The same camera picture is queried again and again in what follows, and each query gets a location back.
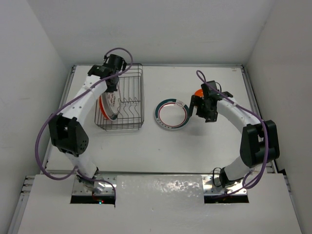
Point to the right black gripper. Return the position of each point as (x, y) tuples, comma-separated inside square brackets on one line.
[(197, 101)]

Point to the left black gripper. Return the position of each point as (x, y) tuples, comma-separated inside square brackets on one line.
[(111, 89)]

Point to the orange plastic plate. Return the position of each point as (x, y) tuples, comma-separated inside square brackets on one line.
[(199, 93)]

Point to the white plate grey rim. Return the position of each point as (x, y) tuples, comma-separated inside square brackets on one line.
[(111, 104)]

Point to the white plate red rim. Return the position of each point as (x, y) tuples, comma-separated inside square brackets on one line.
[(171, 114)]

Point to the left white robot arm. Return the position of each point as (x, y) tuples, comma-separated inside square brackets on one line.
[(66, 128)]

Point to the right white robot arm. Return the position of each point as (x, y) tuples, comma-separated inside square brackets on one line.
[(259, 139)]

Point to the white plate teal rim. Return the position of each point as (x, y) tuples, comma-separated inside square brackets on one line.
[(101, 108)]

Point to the wire dish rack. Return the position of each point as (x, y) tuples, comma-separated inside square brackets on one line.
[(131, 115)]

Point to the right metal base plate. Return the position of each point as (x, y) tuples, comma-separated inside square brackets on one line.
[(212, 189)]

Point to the metal base plate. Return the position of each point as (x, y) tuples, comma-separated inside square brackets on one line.
[(212, 189), (102, 187)]

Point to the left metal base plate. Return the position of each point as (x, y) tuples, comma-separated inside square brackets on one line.
[(102, 187)]

